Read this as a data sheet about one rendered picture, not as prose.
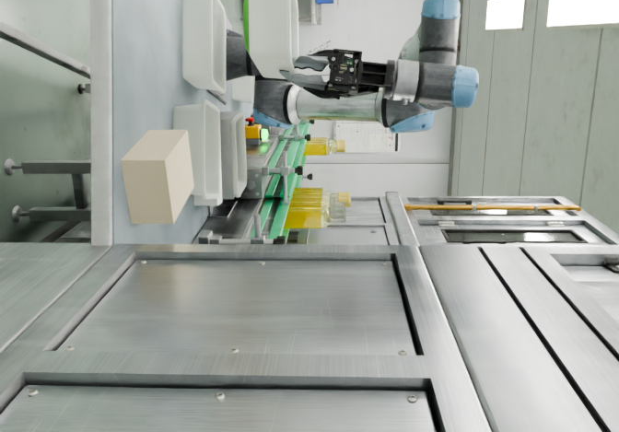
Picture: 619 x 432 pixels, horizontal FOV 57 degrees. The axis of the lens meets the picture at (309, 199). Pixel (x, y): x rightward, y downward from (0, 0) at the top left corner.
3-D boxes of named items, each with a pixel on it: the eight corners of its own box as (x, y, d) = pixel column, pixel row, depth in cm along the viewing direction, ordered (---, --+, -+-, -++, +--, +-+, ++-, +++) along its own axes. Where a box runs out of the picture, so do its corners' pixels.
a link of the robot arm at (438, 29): (437, 41, 157) (474, -6, 109) (433, 82, 158) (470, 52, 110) (394, 40, 158) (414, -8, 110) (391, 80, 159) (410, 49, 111)
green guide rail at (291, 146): (263, 175, 178) (289, 175, 177) (263, 172, 178) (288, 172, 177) (297, 108, 346) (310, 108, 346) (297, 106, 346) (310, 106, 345)
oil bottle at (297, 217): (262, 228, 176) (330, 228, 175) (261, 211, 174) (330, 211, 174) (263, 223, 181) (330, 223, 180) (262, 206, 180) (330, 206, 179)
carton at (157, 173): (120, 159, 94) (165, 159, 94) (148, 129, 109) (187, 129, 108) (131, 224, 99) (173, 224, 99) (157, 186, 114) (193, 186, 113)
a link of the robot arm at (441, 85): (466, 111, 110) (476, 108, 101) (409, 105, 110) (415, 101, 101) (472, 70, 109) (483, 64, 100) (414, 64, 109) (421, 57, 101)
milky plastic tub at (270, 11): (239, -39, 97) (289, -41, 97) (257, 5, 119) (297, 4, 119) (240, 63, 97) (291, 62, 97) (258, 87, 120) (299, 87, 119)
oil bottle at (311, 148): (289, 156, 285) (345, 155, 283) (288, 145, 283) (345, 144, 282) (290, 153, 290) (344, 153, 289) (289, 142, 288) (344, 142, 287)
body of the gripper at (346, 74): (330, 46, 100) (397, 52, 100) (330, 55, 109) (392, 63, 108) (324, 88, 101) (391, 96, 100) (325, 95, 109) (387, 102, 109)
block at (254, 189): (240, 199, 176) (262, 199, 175) (239, 169, 173) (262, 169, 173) (242, 196, 179) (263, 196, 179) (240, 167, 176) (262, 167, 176)
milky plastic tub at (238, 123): (206, 200, 157) (238, 200, 156) (202, 119, 150) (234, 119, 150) (219, 184, 173) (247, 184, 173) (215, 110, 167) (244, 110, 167)
